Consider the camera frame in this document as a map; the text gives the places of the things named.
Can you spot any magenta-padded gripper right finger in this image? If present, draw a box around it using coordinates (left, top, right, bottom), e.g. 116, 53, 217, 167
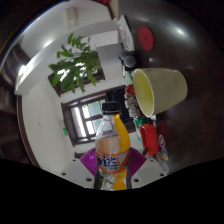
126, 147, 168, 190

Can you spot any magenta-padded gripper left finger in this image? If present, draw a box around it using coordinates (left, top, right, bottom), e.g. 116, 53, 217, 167
60, 148, 101, 190

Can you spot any orange drink bottle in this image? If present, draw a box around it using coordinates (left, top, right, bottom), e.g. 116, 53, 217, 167
95, 101, 132, 191

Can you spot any sheet of colourful round stickers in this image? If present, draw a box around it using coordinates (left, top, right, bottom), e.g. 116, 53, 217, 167
155, 133, 171, 174

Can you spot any red box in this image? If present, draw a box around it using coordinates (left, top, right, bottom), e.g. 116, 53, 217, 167
139, 123, 160, 156

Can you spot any green box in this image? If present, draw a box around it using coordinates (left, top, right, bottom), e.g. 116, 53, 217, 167
134, 116, 144, 143

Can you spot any dark wooden double door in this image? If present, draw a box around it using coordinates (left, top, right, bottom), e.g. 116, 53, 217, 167
60, 96, 136, 147

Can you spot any tray of small white packets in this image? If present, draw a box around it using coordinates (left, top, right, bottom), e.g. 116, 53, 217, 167
123, 93, 141, 118

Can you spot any small red ball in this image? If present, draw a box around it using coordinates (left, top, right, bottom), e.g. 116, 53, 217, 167
125, 84, 136, 96

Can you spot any cream yellow cup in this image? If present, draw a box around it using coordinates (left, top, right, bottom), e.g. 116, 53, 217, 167
132, 67, 189, 118

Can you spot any dark-framed window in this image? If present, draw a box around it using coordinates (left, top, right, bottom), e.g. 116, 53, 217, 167
47, 68, 106, 98

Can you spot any green cloth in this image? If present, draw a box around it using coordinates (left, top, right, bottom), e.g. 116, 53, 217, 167
124, 70, 134, 86

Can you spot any large potted plant, white pot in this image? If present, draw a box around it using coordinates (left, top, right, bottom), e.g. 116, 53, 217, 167
48, 32, 124, 94

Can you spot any small dark round container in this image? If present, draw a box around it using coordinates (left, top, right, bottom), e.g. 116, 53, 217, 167
119, 49, 138, 70

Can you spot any flat round red coaster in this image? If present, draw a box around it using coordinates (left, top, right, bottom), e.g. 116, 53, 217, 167
137, 25, 155, 52

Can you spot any white printed leaflet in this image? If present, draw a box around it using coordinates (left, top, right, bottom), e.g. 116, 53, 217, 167
116, 14, 136, 52

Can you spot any white wall air conditioner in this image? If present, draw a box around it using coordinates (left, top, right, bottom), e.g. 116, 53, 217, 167
65, 6, 80, 30

